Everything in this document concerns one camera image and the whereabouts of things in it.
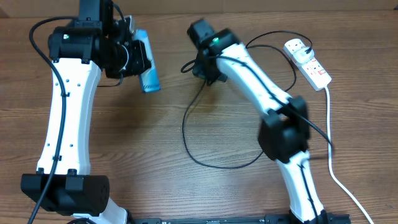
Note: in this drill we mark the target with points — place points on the blue Galaxy smartphone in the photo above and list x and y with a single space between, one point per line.
148 78

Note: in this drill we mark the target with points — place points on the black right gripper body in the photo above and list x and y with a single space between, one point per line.
209 72

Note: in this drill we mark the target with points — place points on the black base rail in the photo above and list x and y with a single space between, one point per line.
267 219

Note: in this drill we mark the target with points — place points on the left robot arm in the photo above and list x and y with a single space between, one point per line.
92 44

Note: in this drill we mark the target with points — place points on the white charger plug adapter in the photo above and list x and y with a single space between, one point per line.
303 55

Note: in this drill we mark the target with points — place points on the white power strip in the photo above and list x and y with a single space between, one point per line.
313 71

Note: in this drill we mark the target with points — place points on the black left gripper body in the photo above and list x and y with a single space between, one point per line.
136 60

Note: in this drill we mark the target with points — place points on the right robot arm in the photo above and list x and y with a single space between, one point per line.
285 129

